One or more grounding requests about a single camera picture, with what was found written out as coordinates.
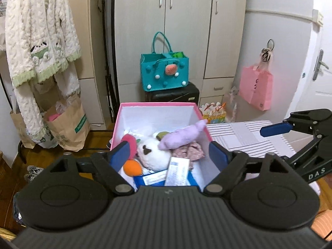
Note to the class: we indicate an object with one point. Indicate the teal felt handbag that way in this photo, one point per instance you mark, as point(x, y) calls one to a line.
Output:
point(153, 64)

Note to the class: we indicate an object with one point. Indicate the dark plastic bag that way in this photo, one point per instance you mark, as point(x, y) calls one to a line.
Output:
point(18, 212)

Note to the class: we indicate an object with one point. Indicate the wall switch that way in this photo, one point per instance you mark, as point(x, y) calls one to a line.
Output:
point(317, 18)

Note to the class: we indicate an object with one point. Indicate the pink cardboard box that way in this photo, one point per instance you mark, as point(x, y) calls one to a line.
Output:
point(155, 114)

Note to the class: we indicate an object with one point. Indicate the pink paper bag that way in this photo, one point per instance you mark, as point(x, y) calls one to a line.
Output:
point(255, 88)

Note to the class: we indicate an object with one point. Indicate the pink fluffy plush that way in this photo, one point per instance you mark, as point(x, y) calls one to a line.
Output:
point(131, 145)

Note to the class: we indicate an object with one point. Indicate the white fleece pants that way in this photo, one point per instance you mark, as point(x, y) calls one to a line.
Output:
point(26, 103)

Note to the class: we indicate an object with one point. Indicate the grey-white wardrobe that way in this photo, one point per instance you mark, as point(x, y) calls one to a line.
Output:
point(186, 31)

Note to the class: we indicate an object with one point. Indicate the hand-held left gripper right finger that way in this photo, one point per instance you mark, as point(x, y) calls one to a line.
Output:
point(217, 155)

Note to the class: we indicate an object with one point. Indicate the beige cabinet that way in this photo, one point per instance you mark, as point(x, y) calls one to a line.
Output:
point(88, 44)

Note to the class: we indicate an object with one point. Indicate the striped tablecloth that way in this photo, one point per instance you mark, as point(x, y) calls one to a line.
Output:
point(246, 137)

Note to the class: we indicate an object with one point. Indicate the white knit cardigan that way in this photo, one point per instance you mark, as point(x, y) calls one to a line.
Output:
point(31, 31)

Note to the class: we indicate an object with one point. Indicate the white door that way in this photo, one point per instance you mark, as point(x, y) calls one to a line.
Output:
point(321, 96)

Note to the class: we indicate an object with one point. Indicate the purple plush toy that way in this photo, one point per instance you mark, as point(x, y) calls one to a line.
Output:
point(181, 136)

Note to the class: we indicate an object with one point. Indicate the brown paper bag green print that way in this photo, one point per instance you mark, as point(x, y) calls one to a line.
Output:
point(70, 127)

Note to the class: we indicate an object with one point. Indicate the black suitcase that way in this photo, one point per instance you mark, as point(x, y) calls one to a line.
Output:
point(176, 96)

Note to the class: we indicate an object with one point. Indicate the orange makeup sponge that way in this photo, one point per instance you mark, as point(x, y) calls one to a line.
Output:
point(132, 167)

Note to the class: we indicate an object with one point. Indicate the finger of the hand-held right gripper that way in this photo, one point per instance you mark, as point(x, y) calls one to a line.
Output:
point(275, 129)
point(308, 150)

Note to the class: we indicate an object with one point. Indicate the clear plastic bag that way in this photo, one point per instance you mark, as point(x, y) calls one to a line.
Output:
point(232, 103)

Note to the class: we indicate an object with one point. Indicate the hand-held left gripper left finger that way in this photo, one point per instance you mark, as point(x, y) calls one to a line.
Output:
point(119, 155)

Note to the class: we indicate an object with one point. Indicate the blue wipes packet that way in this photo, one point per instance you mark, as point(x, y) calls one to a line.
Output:
point(177, 172)
point(153, 180)

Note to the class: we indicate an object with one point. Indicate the orange striped cloth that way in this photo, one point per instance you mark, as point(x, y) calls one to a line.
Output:
point(323, 225)

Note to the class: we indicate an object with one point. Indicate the plain brown paper bag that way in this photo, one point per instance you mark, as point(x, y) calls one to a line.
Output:
point(19, 132)

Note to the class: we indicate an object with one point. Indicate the pink floral scrunchie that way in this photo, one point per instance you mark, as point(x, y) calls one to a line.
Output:
point(192, 151)

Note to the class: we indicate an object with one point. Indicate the panda plush toy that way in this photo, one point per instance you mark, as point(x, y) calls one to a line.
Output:
point(153, 155)

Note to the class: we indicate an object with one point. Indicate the patterned plastic bag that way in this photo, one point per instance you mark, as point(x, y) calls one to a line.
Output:
point(49, 141)

